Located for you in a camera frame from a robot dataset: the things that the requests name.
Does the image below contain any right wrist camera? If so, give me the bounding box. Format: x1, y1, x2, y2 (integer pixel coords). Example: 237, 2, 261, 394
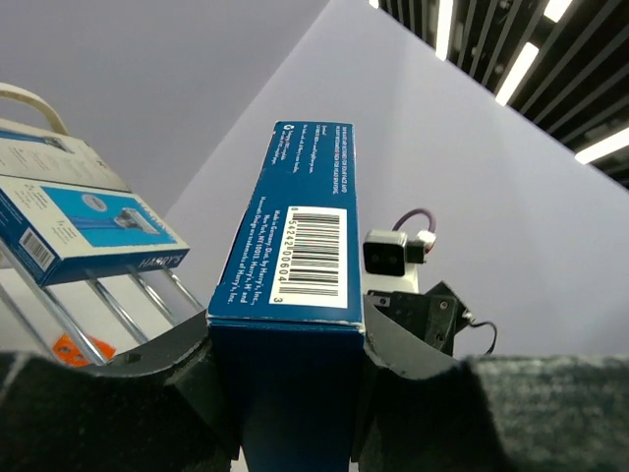
362, 227, 436, 294

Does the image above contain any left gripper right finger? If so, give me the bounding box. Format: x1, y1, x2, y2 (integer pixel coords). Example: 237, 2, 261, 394
351, 303, 628, 471

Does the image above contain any orange razor box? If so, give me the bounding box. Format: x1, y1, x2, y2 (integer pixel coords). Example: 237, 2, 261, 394
51, 332, 118, 369

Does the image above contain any white Harry's razor box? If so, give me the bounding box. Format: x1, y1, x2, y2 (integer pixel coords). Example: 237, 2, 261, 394
1, 119, 130, 192

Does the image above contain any white and chrome shelf rack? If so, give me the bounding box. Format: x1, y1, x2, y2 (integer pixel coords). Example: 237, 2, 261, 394
1, 84, 202, 367

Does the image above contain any blue Harry's razor box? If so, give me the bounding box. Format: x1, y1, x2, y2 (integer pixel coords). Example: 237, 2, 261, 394
208, 121, 365, 471
1, 176, 190, 286

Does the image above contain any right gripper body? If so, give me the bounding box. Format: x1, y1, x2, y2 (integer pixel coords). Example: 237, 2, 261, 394
367, 281, 475, 356

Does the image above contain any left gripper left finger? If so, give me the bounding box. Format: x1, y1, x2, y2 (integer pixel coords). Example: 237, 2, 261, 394
1, 313, 236, 471

